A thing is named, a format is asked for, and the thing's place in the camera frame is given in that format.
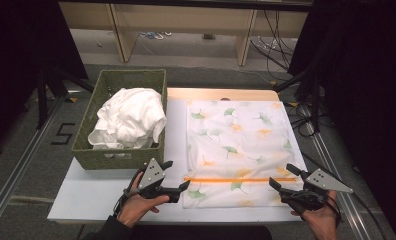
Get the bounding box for blue white floor cable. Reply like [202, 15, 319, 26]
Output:
[139, 31, 173, 41]

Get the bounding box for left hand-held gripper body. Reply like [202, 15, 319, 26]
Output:
[122, 157, 181, 204]

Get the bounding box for left hand-held gripper black cable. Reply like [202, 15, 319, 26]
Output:
[113, 169, 144, 218]

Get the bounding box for black metal stand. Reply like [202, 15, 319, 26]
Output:
[274, 68, 322, 134]
[35, 64, 96, 131]

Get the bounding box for right hand-held gripper black cable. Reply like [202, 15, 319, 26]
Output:
[300, 151, 389, 240]

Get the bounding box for white garment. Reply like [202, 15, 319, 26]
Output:
[87, 87, 168, 158]

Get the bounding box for hanging black cable bundle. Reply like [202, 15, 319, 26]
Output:
[249, 9, 295, 73]

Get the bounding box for beige wooden shelf unit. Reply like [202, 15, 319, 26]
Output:
[58, 1, 312, 67]

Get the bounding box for white table board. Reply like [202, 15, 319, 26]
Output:
[47, 98, 327, 224]

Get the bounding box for hand-held gripper black cable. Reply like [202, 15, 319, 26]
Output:
[300, 151, 389, 240]
[113, 169, 144, 218]

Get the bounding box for black curtain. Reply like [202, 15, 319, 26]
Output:
[0, 0, 89, 158]
[287, 0, 396, 240]

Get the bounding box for aluminium floor rail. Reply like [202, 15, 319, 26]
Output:
[305, 121, 374, 240]
[0, 96, 69, 231]

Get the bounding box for leaf print zipper laundry bag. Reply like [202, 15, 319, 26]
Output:
[181, 99, 309, 210]

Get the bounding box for coiled black floor cables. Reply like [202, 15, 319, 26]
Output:
[287, 101, 320, 138]

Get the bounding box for green woven basket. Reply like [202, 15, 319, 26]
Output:
[71, 68, 168, 171]

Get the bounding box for person's right hand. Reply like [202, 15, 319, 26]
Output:
[290, 190, 341, 240]

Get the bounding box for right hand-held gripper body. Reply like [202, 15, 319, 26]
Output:
[280, 168, 354, 215]

